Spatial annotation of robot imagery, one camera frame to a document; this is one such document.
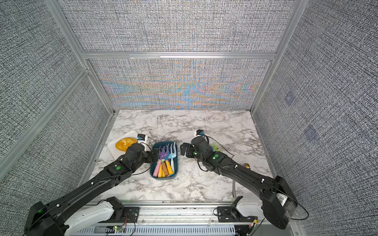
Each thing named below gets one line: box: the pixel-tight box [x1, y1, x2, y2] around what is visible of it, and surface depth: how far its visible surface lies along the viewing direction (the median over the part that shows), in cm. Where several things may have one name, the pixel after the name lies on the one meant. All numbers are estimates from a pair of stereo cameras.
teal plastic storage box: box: [149, 141, 179, 180], surface depth 89 cm
